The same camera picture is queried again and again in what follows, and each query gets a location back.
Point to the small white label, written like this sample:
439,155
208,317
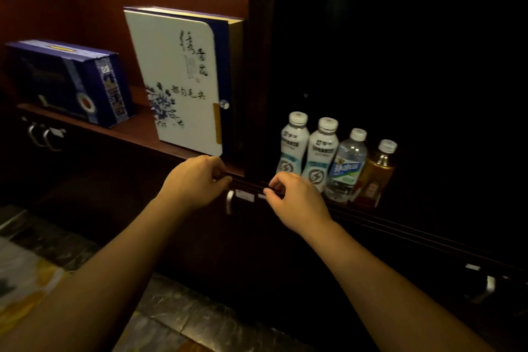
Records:
472,267
245,195

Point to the tall white drink bottle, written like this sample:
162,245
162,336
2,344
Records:
293,145

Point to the person's right forearm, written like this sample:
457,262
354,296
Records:
392,294

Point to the person's left hand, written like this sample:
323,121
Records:
194,184

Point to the person's right hand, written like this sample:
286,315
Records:
301,207

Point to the white floral gift box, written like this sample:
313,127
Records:
181,75

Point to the clear water bottle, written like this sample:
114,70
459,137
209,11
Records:
348,166

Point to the dark wooden cabinet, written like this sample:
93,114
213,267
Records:
247,265

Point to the person's left thumb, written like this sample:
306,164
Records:
225,186

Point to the person's left forearm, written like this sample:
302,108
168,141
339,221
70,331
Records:
90,281

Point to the person's right thumb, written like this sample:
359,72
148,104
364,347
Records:
273,198

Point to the amber tea bottle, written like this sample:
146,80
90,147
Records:
375,176

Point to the blue patterned gift box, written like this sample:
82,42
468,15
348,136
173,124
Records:
70,81

